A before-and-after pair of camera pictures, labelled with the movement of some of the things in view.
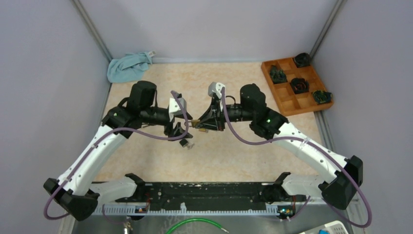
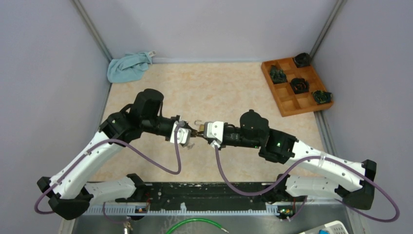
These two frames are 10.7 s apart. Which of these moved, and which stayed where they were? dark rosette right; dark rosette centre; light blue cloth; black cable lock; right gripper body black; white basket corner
Moved: black cable lock; right gripper body black
Stayed: white basket corner; light blue cloth; dark rosette right; dark rosette centre
